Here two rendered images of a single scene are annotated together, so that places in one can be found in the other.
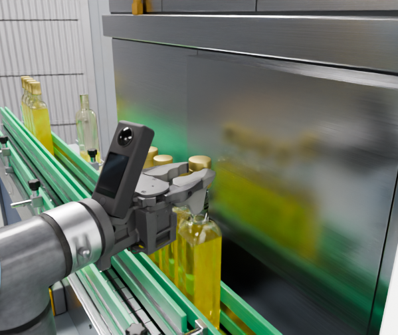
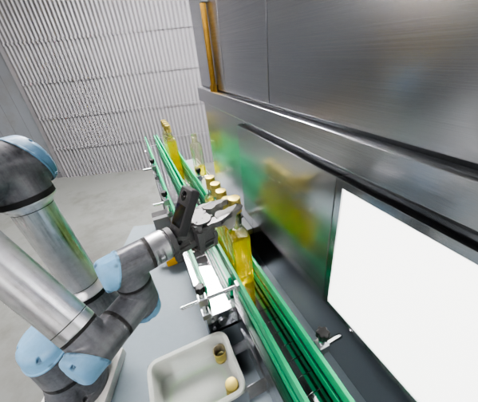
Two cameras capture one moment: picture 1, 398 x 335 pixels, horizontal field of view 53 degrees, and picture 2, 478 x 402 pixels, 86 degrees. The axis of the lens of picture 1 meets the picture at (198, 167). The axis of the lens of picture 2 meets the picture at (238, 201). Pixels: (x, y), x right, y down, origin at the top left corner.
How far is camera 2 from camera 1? 0.20 m
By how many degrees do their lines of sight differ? 16
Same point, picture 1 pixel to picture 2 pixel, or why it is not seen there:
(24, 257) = (132, 262)
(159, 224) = (207, 237)
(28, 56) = (171, 94)
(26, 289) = (135, 276)
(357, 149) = (314, 201)
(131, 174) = (187, 215)
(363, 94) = (315, 172)
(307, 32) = (290, 127)
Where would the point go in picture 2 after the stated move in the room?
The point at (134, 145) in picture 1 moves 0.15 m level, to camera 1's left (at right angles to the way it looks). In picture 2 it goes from (187, 201) to (128, 200)
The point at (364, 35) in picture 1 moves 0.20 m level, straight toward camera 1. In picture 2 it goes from (315, 137) to (271, 181)
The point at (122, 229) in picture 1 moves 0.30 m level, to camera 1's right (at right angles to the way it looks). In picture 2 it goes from (187, 241) to (316, 246)
